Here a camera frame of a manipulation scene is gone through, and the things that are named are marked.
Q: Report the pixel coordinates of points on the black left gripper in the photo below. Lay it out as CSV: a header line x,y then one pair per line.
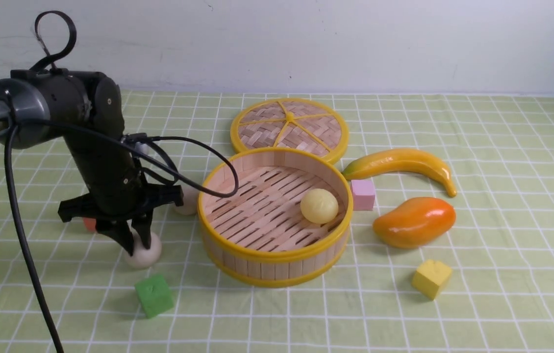
x,y
118,194

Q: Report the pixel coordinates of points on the white bun front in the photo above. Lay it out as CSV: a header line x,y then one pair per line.
x,y
143,258

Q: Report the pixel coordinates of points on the white bun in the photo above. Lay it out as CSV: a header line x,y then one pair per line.
x,y
143,258
189,201

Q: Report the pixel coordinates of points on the yellow bun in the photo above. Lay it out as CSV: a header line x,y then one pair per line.
x,y
319,206

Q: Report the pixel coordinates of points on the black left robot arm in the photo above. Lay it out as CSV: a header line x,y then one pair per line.
x,y
85,109

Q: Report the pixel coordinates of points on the bamboo steamer tray yellow rim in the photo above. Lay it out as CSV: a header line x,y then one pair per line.
x,y
259,235

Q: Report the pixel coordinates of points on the woven bamboo steamer lid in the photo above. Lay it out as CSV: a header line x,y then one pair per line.
x,y
294,123

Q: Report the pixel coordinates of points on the red foam cube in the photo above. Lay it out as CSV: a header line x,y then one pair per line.
x,y
90,224

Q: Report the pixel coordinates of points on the green foam cube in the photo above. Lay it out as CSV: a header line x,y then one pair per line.
x,y
154,295

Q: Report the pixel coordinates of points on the pink foam cube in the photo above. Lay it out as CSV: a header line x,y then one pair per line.
x,y
364,194

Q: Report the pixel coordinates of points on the yellow toy banana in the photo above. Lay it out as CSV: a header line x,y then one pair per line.
x,y
402,160

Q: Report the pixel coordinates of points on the orange toy mango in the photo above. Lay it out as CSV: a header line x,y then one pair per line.
x,y
415,223

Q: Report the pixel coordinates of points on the yellow foam cube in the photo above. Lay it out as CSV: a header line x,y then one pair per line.
x,y
431,278

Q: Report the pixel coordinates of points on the green checkered tablecloth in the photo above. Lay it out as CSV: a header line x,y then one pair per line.
x,y
500,298

